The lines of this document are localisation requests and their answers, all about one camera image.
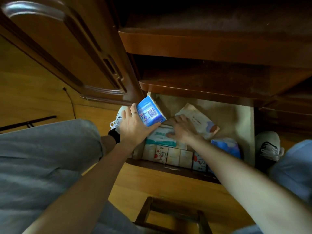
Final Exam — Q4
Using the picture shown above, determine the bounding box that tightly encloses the person's left hand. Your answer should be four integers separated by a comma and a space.
119, 103, 161, 149

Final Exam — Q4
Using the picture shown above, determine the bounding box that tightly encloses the person's right hand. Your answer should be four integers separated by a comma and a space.
166, 115, 206, 146

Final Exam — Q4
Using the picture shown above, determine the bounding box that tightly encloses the blue tissue packet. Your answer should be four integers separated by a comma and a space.
137, 95, 167, 127

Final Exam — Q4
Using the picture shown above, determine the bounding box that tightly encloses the person's right forearm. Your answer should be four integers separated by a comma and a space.
186, 137, 312, 234

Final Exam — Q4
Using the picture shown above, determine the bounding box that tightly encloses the person's left forearm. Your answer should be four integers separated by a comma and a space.
23, 140, 137, 234

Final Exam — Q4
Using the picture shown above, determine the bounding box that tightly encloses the teal and white tissue packet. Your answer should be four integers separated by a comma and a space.
145, 124, 177, 147

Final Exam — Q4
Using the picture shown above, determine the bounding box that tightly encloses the row of small tissue packs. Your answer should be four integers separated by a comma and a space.
133, 141, 209, 173

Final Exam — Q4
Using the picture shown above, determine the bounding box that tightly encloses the white wipes packet orange print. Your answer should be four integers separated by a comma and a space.
175, 102, 220, 140

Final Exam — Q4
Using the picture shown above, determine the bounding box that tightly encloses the person's left white shoe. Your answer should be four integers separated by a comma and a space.
109, 106, 130, 135

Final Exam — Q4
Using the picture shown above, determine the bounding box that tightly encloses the person's white shoe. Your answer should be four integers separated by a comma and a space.
109, 106, 130, 135
254, 131, 285, 169

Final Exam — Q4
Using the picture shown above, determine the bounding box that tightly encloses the black wristwatch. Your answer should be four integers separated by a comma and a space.
108, 128, 121, 144

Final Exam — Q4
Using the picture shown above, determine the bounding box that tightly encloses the blue plastic wrapped packet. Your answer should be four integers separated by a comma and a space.
210, 138, 242, 159

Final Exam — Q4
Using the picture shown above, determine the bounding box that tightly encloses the brown paper drawer liner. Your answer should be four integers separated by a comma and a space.
152, 93, 245, 146

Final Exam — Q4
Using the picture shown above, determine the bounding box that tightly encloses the narrow wooden cabinet shelf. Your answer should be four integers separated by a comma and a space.
138, 67, 312, 105

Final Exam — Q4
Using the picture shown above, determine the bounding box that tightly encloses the wooden drawer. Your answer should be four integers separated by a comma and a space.
125, 91, 255, 185

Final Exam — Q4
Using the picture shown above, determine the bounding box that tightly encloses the wooden stool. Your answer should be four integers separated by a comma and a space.
135, 196, 213, 234

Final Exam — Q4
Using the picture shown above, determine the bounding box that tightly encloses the person's right white shoe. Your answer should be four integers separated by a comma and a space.
254, 131, 285, 169

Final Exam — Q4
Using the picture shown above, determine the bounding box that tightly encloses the wide wooden cabinet shelf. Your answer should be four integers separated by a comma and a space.
118, 27, 312, 69

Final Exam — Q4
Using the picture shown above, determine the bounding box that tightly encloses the person's left leg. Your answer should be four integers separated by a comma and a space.
0, 118, 149, 234

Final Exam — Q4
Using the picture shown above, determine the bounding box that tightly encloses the person's leg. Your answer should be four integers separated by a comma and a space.
0, 118, 149, 234
232, 139, 312, 234

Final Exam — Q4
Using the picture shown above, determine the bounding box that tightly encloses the wooden cabinet door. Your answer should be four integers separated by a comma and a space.
0, 0, 145, 106

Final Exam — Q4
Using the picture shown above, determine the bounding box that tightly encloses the black metal stand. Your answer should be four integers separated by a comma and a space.
0, 115, 57, 132

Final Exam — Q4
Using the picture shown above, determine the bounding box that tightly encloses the person's right leg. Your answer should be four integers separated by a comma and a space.
232, 139, 312, 234

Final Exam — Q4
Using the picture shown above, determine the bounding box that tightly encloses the black cable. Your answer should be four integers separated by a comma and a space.
62, 87, 77, 120

